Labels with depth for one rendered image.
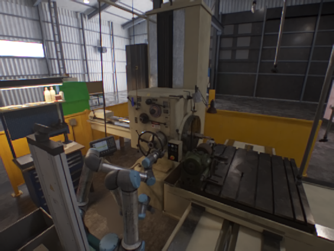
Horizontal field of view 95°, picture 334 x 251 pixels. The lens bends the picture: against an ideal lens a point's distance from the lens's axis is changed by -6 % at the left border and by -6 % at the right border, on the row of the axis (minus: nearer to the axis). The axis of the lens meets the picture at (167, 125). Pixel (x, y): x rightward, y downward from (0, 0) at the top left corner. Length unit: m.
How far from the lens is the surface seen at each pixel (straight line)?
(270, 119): 4.21
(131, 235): 1.40
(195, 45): 2.52
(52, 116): 3.31
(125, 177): 1.15
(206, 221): 1.95
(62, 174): 1.09
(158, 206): 2.93
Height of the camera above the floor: 2.15
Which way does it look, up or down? 19 degrees down
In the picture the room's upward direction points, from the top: straight up
